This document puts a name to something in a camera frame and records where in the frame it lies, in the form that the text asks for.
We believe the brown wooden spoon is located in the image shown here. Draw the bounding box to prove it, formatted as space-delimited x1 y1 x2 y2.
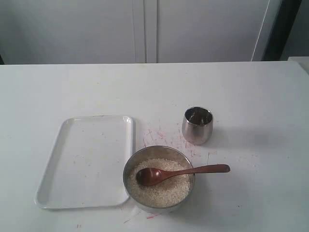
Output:
136 164 231 187

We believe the small steel cup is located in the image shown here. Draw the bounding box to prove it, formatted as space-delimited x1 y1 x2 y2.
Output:
182 106 214 145

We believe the steel bowl of rice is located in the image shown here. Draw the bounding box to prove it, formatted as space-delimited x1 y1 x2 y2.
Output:
123 145 195 214

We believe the white rectangular plastic tray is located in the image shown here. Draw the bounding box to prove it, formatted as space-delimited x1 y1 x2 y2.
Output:
35 116 134 210

